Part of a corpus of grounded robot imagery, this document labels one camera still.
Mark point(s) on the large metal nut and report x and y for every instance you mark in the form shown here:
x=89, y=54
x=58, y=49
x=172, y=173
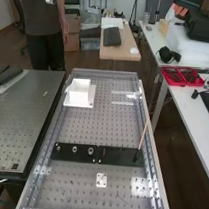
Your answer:
x=90, y=150

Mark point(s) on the medium metal nut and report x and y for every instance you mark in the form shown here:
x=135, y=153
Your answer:
x=74, y=149

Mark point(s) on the small metal nut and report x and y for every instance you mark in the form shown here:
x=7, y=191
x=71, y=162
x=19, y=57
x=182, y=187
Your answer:
x=58, y=147

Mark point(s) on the small white box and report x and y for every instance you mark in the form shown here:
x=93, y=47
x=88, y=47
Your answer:
x=78, y=95

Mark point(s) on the clear box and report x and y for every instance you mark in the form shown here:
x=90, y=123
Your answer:
x=104, y=73

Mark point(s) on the thin stick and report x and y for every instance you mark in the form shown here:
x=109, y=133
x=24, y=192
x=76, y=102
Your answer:
x=144, y=133

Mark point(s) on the wooden desk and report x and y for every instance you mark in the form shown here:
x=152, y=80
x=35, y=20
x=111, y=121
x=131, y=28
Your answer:
x=122, y=53

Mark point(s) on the black plate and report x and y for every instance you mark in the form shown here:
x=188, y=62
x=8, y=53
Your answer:
x=122, y=159

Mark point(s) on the white mouse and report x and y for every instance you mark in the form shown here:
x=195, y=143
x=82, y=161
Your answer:
x=134, y=50

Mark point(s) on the red tray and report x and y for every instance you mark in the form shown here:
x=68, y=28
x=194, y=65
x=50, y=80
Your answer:
x=173, y=76
x=193, y=76

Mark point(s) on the small square metal plate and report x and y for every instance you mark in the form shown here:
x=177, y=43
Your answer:
x=101, y=180

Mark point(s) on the cardboard box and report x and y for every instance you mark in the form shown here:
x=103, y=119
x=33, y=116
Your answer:
x=72, y=35

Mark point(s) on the black headphones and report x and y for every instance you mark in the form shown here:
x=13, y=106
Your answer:
x=168, y=54

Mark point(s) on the white desk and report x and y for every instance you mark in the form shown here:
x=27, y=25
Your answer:
x=196, y=53
x=194, y=131

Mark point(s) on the flat black case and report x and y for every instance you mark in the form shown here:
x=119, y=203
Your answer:
x=6, y=74

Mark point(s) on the person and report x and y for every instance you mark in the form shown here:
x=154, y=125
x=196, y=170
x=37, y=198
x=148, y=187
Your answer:
x=41, y=15

